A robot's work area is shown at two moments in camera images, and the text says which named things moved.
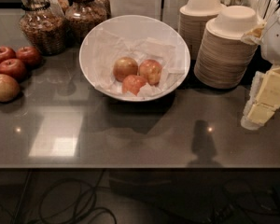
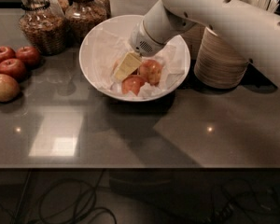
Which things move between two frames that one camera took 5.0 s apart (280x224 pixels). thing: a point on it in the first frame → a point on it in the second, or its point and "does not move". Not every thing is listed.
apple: x=133 y=83 does not move
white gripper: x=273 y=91 → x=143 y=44
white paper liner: x=105 y=49 does not move
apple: x=151 y=69 does not move
